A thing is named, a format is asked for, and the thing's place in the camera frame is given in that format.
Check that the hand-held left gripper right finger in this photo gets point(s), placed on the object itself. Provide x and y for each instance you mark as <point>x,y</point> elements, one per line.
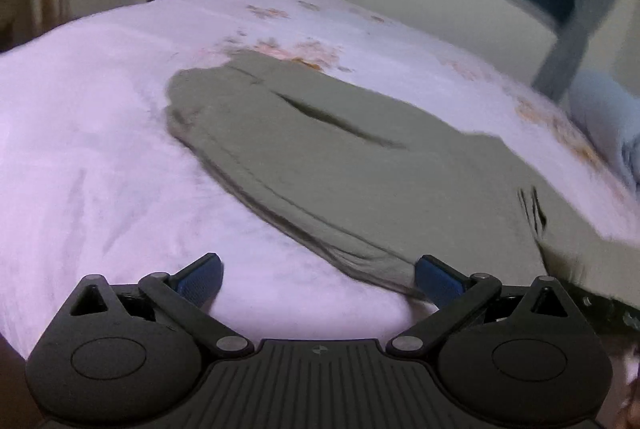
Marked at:
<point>440,281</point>

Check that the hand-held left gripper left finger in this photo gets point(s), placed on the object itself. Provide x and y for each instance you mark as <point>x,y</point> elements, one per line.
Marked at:
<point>200,281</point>

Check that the grey pants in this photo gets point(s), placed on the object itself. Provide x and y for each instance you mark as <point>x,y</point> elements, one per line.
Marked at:
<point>350,169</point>

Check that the pink floral bed sheet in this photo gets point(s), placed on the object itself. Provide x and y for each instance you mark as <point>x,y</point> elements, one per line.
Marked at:
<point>90,149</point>

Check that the light blue rolled quilt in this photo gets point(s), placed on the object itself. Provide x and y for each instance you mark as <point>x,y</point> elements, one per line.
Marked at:
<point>607,124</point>

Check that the grey curtain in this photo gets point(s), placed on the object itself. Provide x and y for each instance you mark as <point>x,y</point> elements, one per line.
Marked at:
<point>567,54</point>

